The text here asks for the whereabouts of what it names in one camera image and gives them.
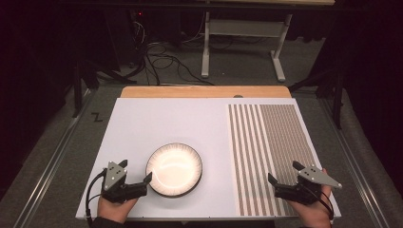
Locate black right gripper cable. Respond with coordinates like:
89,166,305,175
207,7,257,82
312,185,336,223

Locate black floor cables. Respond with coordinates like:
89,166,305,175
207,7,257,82
128,18,217,87

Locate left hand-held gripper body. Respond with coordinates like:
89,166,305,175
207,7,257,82
100,161,149,204

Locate white mat with striped patch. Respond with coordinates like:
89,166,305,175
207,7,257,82
75,97,343,221

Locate person's left hand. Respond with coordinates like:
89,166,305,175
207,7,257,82
96,193,139,224

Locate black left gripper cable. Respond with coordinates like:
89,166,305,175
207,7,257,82
84,168,109,227

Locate person's right hand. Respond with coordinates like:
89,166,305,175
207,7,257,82
286,167,334,228

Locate white metal desk frame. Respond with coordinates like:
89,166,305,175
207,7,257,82
199,0,336,84

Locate black tripod stand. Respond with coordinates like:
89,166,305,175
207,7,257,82
287,63,347,130
70,59,138,119

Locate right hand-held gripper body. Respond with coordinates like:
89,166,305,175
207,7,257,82
274,164,343,205

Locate white plate with dark rim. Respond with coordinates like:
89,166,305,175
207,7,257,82
144,142,203,199

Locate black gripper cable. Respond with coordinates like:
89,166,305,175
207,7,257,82
312,185,336,223
84,168,109,227

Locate metal floor rail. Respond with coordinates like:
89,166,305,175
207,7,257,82
12,89,98,228
317,98,393,228

